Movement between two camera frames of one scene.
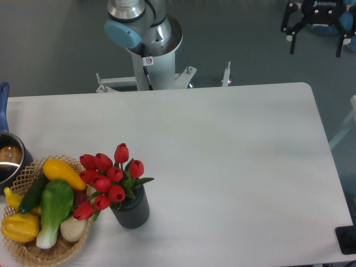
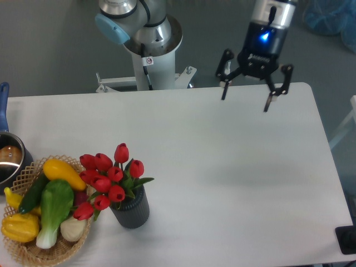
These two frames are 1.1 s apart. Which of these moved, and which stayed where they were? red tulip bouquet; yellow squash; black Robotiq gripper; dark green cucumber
Moved: black Robotiq gripper
Stayed: red tulip bouquet; dark green cucumber; yellow squash
